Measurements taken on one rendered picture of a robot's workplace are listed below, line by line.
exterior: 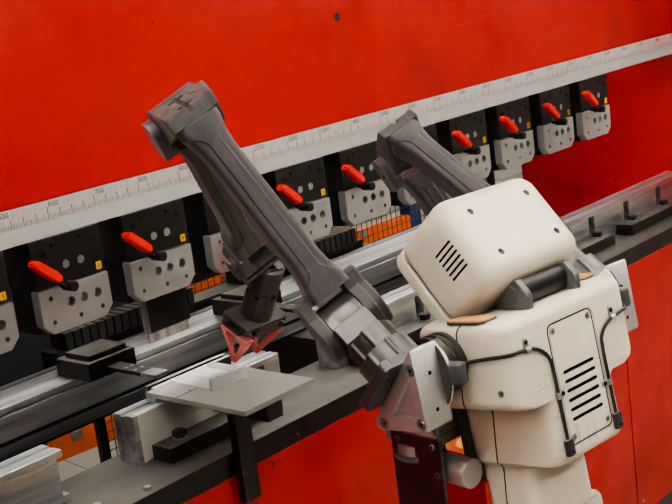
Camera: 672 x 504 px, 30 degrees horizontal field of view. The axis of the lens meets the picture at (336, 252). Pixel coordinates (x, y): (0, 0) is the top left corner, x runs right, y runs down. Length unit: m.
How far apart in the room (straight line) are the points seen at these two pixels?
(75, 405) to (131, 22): 0.79
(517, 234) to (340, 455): 0.95
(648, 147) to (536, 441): 2.47
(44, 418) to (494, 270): 1.14
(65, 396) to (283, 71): 0.78
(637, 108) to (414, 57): 1.40
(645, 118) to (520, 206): 2.35
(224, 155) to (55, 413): 0.98
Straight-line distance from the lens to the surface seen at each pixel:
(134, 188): 2.28
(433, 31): 2.93
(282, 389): 2.25
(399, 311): 2.86
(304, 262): 1.72
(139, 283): 2.29
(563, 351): 1.75
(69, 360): 2.57
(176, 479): 2.27
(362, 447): 2.63
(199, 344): 2.77
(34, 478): 2.22
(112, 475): 2.35
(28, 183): 2.14
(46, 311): 2.17
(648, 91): 4.11
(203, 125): 1.72
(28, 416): 2.52
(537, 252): 1.76
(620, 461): 3.57
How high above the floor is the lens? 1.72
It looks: 13 degrees down
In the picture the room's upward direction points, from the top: 7 degrees counter-clockwise
